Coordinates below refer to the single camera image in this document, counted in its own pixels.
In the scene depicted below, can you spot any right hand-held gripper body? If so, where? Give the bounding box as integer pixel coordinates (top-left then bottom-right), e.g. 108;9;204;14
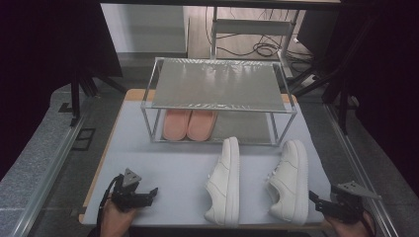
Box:
320;180;383;225

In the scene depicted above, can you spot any metal two-tier shoe rack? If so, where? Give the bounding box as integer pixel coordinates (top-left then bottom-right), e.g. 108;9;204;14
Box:
140;56;298;147

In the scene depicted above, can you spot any white sneaker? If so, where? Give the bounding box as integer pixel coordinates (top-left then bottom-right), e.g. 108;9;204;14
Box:
203;135;241;228
265;139;310;227

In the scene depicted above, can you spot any white power strip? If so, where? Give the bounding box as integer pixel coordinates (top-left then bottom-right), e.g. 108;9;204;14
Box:
300;73;321;88

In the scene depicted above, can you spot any black tripod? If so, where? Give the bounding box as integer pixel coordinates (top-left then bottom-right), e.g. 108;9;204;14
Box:
68;63;128;128

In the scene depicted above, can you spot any black metal stand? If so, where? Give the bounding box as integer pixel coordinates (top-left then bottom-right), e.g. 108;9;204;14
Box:
290;13;380;136

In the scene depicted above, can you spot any metal frame stand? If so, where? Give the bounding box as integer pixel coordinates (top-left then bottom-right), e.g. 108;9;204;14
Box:
209;6;301;79

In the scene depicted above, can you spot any white board panel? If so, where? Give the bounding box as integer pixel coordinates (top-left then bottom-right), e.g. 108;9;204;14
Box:
100;3;189;54

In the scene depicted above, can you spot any person's right hand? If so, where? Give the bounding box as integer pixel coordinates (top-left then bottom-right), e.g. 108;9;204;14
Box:
323;210;377;237

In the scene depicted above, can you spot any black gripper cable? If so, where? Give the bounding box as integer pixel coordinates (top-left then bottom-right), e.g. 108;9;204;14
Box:
96;175;124;229

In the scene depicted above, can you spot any pink rubber slipper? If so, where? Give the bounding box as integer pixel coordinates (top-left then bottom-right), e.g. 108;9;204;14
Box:
186;110;218;143
161;109;193;142

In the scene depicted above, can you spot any black monitor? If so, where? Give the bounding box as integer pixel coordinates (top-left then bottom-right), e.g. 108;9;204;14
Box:
295;9;342;59

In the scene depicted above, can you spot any aluminium rail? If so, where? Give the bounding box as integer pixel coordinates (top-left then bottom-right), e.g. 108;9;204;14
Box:
9;112;91;237
323;103;400;237

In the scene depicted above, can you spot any tangle of black floor cables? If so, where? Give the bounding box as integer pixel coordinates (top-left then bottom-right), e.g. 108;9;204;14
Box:
205;6;314;63

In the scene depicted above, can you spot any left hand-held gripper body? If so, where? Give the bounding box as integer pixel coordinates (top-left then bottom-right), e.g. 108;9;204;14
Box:
110;168;154;212

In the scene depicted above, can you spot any person's left hand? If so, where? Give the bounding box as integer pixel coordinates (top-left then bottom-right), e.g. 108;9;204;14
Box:
98;198;138;237

